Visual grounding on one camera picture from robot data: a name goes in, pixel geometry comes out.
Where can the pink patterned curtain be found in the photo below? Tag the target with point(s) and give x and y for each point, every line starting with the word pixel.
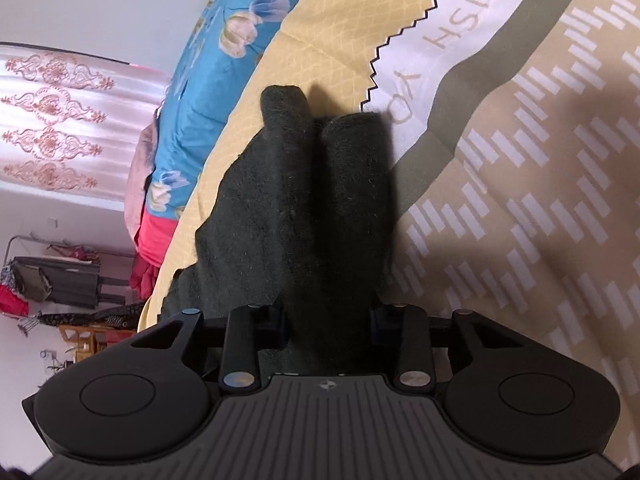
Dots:
pixel 60 120

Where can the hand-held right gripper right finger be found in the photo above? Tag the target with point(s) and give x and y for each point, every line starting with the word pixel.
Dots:
pixel 414 345

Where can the wooden shelf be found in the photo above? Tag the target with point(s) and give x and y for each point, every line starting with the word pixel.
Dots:
pixel 80 340

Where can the blue floral quilt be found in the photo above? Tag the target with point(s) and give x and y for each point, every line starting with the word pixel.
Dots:
pixel 210 90

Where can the pink blanket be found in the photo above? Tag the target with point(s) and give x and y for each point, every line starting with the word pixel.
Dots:
pixel 137 180

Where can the dark hanging clothes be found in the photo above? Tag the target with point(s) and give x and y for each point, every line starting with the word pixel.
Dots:
pixel 60 280

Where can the dark green sweater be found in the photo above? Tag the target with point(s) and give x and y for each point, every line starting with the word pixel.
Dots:
pixel 300 220

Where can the beige yellow patterned bedspread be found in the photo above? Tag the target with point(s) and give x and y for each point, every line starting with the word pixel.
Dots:
pixel 500 160

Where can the red hanging garment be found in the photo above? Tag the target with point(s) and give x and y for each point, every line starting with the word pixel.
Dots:
pixel 10 302

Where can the dark floral cloth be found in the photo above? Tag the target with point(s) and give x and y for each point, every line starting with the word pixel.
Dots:
pixel 90 317

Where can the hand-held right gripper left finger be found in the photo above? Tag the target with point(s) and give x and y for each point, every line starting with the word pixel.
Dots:
pixel 240 340

